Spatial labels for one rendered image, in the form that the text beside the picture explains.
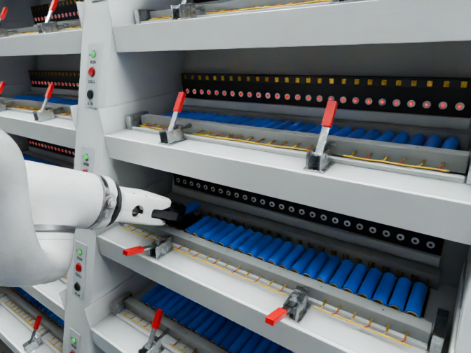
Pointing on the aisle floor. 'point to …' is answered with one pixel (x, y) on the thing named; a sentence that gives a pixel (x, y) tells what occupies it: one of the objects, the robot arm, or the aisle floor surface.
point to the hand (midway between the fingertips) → (172, 211)
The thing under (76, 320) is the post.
